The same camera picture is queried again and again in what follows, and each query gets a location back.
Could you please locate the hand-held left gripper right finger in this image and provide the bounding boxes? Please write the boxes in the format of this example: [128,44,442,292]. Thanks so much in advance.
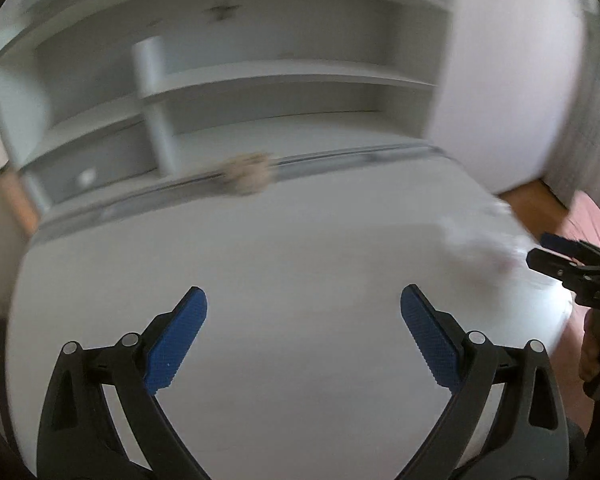
[395,284,570,480]

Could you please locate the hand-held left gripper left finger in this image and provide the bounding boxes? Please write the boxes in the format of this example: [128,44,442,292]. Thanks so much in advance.
[36,286,212,480]

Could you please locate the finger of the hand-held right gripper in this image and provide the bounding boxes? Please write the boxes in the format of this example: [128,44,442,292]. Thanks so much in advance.
[540,232,600,267]
[526,248,589,287]

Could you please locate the white plastic bag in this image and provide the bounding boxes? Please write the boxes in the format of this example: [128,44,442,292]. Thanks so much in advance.
[439,204,532,275]

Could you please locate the person's right hand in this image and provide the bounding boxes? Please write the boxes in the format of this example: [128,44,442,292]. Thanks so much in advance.
[578,311,600,385]

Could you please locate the pink bed sheet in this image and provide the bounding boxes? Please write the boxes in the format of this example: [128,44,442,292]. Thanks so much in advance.
[561,192,600,257]

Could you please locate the grey curtain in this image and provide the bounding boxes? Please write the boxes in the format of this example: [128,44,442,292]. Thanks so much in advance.
[539,0,600,222]

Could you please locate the grey drawer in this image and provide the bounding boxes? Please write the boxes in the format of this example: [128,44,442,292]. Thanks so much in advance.
[22,124,162,207]

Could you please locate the grey desk hutch shelf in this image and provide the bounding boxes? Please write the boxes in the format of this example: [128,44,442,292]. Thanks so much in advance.
[0,0,457,211]

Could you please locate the beige ring toy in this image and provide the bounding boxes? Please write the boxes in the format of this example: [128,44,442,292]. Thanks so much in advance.
[218,152,274,197]

